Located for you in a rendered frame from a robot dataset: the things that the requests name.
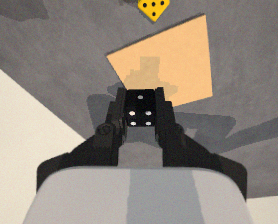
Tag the black die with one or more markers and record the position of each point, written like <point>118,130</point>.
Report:
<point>140,107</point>

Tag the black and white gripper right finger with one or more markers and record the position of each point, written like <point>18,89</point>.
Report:
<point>179,150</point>

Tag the orange mat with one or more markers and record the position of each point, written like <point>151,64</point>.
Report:
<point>176,59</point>

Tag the yellow die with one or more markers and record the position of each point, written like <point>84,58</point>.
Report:
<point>152,8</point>

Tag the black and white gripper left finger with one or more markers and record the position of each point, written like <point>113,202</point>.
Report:
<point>101,149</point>

